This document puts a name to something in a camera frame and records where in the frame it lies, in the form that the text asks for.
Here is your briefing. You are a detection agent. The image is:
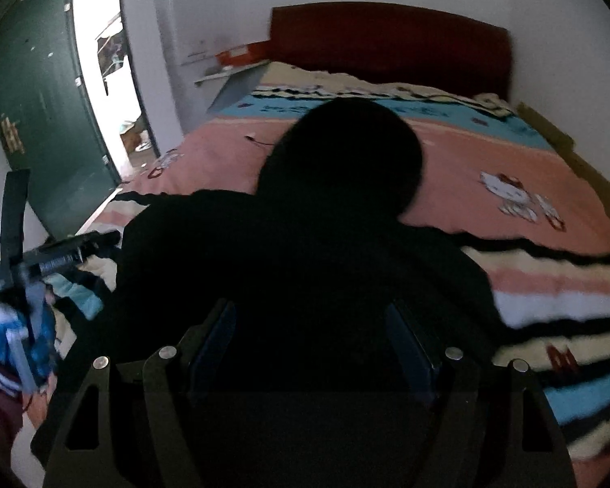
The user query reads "green door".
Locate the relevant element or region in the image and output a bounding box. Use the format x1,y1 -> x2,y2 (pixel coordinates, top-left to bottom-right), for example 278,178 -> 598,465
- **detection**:
0,0 -> 124,241

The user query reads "dark red headboard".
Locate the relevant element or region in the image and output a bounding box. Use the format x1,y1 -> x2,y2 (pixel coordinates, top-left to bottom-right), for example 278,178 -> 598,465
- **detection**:
268,2 -> 514,103

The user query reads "orange box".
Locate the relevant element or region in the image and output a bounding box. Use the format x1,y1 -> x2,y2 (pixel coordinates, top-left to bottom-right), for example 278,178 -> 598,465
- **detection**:
218,39 -> 273,70

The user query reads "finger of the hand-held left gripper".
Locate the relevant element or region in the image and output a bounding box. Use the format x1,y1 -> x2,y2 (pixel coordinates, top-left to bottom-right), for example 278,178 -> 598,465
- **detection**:
0,169 -> 32,275
22,230 -> 122,279

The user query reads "black hooded garment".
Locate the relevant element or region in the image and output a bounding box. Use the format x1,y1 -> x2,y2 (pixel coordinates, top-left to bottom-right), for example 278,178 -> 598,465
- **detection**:
102,98 -> 509,397

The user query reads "cardboard box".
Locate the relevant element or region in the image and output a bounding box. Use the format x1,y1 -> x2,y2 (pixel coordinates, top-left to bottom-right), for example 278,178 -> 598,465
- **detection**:
121,124 -> 146,152

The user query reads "pink striped printed blanket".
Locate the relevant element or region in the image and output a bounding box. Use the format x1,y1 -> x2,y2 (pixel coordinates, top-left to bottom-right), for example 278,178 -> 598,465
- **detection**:
10,60 -> 610,468

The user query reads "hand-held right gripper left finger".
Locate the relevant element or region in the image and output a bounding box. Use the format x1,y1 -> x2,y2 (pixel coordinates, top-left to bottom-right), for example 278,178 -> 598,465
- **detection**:
30,299 -> 237,488

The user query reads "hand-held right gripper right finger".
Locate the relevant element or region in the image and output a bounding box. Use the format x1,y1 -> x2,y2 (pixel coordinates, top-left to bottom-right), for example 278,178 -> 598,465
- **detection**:
385,298 -> 578,488

